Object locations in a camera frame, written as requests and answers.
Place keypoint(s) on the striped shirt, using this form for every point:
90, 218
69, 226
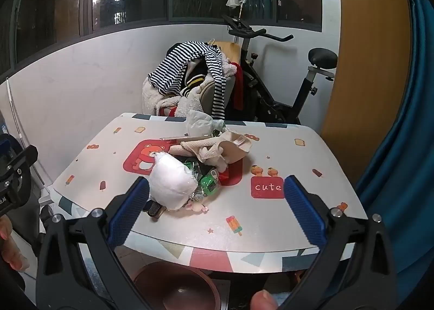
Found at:
173, 62

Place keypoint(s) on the wooden door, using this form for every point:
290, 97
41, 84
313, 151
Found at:
366, 59

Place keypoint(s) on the brown round bin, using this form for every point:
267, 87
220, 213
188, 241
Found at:
176, 286

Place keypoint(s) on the thin white pole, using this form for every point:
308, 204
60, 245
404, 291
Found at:
13, 106

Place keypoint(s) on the tan wooden board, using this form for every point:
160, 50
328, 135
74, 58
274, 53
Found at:
230, 51

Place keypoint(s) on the crumpled white plastic bag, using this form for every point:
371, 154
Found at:
200, 123

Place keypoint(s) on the small translucent bag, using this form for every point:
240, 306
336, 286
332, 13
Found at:
235, 0

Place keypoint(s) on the beige padded chair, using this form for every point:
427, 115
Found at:
207, 95

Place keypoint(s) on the white knit cloth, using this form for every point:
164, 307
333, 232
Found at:
212, 154

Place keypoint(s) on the green wrapper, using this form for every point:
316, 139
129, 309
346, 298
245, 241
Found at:
191, 169
208, 185

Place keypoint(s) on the beige cloth bag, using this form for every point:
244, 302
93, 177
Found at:
232, 154

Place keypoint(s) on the black yellow-striped garment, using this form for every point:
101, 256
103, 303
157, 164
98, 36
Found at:
193, 83

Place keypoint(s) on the black white plush toy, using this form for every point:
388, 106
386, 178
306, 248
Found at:
203, 167

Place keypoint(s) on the person's left hand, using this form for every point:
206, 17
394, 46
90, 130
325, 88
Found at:
13, 255

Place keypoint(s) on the red garment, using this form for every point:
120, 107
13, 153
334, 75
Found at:
239, 89

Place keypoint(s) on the blue curtain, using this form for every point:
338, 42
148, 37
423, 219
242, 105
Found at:
407, 127

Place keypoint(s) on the white fleece garment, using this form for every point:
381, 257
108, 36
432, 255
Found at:
152, 96

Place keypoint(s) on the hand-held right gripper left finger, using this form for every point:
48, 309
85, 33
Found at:
129, 211

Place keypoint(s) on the person's right hand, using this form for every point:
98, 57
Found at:
264, 301

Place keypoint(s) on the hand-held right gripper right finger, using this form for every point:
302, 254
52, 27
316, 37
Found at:
305, 211

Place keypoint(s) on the black exercise bike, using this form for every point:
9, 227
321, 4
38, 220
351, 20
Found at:
268, 93

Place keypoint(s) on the white ball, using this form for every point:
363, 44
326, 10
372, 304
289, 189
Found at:
171, 181

